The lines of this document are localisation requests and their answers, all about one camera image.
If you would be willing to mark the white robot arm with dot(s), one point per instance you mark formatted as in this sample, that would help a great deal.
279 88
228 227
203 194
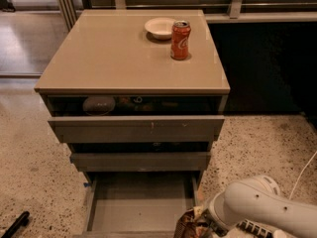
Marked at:
257 199

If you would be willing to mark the white bowl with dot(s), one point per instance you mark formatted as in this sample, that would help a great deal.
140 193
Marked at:
160 28

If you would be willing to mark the dark round object in drawer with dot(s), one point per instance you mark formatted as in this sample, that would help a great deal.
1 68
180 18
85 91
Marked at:
98 105

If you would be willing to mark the grey top drawer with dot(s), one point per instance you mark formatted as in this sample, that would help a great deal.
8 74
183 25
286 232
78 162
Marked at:
155 119

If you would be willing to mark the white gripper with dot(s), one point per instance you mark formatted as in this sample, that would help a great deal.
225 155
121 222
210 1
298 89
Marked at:
218 215

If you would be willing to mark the brown chip bag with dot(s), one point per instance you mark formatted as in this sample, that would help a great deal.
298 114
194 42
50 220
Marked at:
193 224

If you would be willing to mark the black striped cylinder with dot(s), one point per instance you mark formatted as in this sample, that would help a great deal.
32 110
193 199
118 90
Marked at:
255 229

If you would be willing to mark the orange soda can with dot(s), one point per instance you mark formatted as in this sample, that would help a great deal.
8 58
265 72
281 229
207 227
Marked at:
179 40

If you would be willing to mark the grey bottom drawer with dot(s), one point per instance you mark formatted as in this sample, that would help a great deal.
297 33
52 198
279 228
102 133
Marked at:
138 205

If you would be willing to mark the grey middle drawer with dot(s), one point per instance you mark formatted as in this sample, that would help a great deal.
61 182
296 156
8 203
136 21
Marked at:
141 157

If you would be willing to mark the grey drawer cabinet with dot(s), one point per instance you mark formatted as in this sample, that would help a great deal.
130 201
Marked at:
110 53

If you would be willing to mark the grey drawer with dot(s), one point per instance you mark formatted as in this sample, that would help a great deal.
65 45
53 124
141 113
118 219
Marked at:
141 157
138 205
155 119

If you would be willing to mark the black handle on floor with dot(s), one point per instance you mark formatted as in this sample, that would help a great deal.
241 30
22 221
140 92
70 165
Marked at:
21 221

